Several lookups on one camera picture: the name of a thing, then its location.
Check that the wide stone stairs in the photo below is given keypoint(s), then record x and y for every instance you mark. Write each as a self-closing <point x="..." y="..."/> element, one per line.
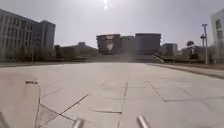
<point x="126" y="58"/>

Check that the grey stone slab plaza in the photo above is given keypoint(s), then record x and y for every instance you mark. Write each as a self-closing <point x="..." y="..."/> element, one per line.
<point x="110" y="86"/>

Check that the low building with sloped roof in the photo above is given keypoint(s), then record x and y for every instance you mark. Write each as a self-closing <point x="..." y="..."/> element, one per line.
<point x="76" y="51"/>

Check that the dark block building complex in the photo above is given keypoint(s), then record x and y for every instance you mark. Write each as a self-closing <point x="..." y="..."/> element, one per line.
<point x="146" y="43"/>

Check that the small pale building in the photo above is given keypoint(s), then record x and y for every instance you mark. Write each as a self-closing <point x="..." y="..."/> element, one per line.
<point x="170" y="49"/>

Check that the robot's own part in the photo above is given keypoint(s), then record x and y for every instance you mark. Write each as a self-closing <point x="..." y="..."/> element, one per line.
<point x="143" y="122"/>
<point x="78" y="123"/>

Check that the round-crowned tree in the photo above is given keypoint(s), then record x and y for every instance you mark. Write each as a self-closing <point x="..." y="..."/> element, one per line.
<point x="190" y="43"/>

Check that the raised stone ledge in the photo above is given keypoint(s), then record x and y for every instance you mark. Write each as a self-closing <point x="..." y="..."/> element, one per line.
<point x="196" y="69"/>

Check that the lamp pole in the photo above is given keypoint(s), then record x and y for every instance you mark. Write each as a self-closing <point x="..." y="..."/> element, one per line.
<point x="205" y="46"/>

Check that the grey building with window rows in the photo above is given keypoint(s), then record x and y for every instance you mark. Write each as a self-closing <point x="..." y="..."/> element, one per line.
<point x="20" y="36"/>

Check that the white tall building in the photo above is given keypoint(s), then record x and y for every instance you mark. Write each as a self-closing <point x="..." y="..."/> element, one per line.
<point x="218" y="33"/>

